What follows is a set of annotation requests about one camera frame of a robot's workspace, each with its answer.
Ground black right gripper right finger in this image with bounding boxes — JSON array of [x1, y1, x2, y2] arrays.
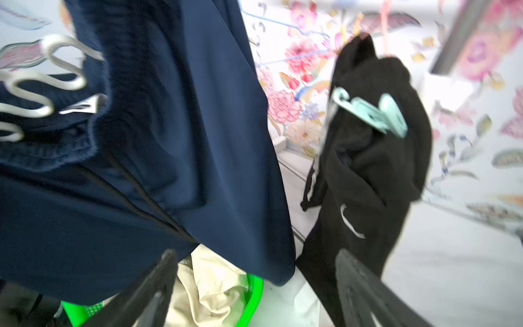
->
[[335, 249, 432, 327]]

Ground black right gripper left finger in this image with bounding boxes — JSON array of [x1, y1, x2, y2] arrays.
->
[[83, 249, 178, 327]]

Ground beige shorts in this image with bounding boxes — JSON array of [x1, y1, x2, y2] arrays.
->
[[164, 245, 249, 327]]

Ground navy blue shorts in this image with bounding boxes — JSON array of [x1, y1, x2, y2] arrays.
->
[[1, 1, 295, 305]]

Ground white hanger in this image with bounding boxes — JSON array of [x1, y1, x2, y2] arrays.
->
[[0, 33, 109, 143]]

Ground light blue hanger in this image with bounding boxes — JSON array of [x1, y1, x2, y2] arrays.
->
[[238, 1, 335, 66]]

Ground black shorts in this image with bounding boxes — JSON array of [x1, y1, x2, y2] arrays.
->
[[296, 35, 433, 326]]

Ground tan clothespin on black shorts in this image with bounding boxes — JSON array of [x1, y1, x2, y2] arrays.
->
[[352, 12, 364, 38]]

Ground white tray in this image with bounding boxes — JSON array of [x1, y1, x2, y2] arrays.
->
[[249, 270, 320, 327]]

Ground green plastic basket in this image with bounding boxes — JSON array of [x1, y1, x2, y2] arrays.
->
[[61, 274, 264, 327]]

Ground mint green clothespin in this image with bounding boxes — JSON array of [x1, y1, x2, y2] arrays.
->
[[330, 87, 408, 138]]

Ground steel clothes rack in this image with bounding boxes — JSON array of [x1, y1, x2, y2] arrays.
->
[[412, 1, 522, 237]]

